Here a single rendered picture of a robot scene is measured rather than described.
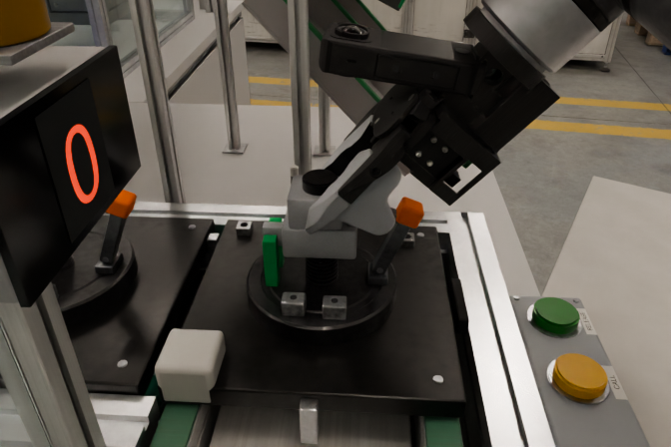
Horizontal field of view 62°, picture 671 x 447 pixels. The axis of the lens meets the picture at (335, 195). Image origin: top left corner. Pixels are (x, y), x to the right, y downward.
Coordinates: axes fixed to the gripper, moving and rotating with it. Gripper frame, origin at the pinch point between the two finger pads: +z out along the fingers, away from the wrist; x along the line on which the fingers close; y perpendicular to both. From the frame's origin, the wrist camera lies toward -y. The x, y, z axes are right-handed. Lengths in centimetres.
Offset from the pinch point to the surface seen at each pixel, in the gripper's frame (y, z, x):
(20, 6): -19.9, -9.9, -19.5
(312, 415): 7.8, 7.8, -13.4
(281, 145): 5, 25, 54
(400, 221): 6.6, -3.9, -1.0
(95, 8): -42, 41, 85
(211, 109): -9, 36, 71
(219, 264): -1.1, 14.5, 3.3
